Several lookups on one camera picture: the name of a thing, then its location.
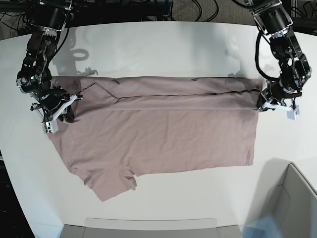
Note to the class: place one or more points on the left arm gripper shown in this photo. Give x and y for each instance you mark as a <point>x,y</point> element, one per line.
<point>278,92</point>

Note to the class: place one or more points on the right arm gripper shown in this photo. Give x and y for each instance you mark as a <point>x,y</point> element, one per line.
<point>56,104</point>

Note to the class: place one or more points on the blue translucent object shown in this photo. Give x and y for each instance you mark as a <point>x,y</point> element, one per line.
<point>265,227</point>

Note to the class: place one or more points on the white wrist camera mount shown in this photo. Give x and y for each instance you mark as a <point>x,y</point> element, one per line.
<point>267,102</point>
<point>51,126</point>

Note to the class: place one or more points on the grey bin at right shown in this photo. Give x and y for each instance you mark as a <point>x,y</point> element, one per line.
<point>294,205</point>

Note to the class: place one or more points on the mauve T-shirt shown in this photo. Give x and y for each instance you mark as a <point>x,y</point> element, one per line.
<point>128,127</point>

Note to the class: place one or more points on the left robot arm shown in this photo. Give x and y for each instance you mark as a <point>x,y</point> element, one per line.
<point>276,26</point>

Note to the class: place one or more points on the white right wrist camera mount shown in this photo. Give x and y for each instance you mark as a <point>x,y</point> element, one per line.
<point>51,126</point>

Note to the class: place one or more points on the grey tray at bottom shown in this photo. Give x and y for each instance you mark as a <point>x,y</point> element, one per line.
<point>114,228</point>

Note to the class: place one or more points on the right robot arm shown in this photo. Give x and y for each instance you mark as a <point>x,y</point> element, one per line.
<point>47,19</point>

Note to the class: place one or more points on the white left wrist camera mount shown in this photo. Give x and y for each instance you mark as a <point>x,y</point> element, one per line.
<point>267,102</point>

